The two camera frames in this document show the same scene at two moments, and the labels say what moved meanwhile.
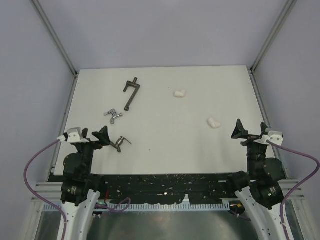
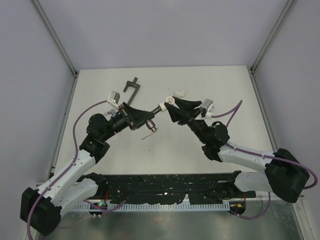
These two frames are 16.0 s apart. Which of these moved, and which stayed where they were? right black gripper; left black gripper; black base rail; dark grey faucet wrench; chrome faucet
Moved: left black gripper; right black gripper
Stayed: black base rail; dark grey faucet wrench; chrome faucet
